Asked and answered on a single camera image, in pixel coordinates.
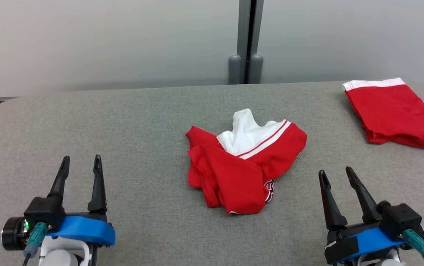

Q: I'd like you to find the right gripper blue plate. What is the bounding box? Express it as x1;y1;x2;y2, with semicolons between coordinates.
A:
318;166;406;265

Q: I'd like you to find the red numbered basketball jersey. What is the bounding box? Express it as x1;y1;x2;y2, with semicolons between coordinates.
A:
185;108;308;215

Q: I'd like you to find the grey metal partition post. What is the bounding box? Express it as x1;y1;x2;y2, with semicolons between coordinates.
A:
228;0;265;85

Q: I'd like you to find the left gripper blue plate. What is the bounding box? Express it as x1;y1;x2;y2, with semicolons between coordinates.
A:
48;154;116;266

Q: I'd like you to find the red shorts white waistband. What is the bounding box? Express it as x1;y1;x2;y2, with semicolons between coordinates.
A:
342;77;424;150

